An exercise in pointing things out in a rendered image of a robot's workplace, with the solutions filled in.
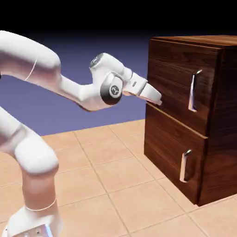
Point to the large dark wood cabinet door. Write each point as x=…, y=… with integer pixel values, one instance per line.
x=172, y=79

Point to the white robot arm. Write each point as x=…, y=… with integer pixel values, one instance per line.
x=42, y=64

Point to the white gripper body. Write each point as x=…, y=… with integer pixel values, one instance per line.
x=152, y=93

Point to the small dark wood cabinet door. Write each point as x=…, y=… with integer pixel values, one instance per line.
x=166, y=148

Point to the dark wood cabinet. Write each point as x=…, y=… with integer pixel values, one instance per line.
x=222, y=129

